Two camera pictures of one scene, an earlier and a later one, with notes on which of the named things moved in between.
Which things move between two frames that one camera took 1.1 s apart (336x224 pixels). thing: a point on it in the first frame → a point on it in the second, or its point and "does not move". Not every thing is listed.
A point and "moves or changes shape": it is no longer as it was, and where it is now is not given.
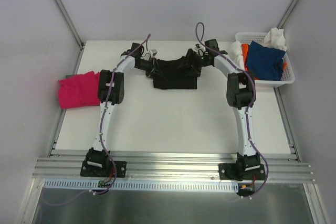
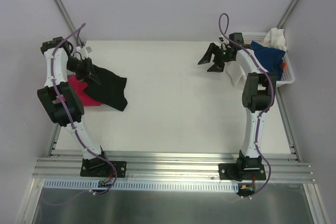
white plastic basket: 288,75 does not move
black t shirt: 180,74 moves or changes shape
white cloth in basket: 275,38 does not move
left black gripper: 153,69 → 87,69
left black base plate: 101,168 does not move
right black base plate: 241,172 does not move
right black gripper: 189,57 → 219,56
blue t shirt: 264,63 does not move
